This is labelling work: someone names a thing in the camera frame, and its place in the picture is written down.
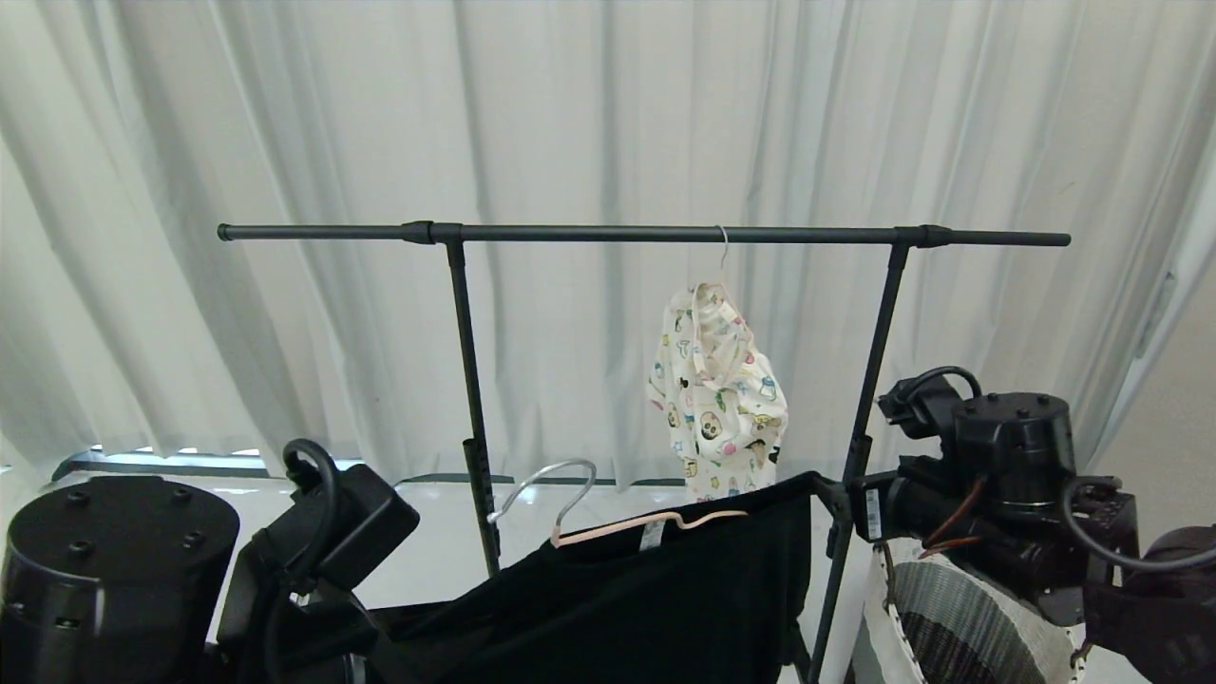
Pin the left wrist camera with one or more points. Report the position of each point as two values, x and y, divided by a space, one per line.
351 522

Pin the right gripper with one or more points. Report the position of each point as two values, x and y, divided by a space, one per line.
902 508

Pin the white laundry basket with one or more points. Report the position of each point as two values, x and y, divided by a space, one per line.
950 617

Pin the cream printed garment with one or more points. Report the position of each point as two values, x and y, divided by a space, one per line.
722 408

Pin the white curtain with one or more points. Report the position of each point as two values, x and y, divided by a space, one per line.
665 114

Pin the pink clothes hanger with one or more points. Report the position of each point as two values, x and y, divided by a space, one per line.
724 249
608 530

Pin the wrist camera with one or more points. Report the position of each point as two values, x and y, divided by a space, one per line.
351 522
917 408

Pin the black garment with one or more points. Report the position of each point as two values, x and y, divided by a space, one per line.
646 608

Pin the black clothes rack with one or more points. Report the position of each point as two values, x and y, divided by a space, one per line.
665 234

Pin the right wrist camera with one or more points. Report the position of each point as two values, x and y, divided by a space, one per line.
917 408

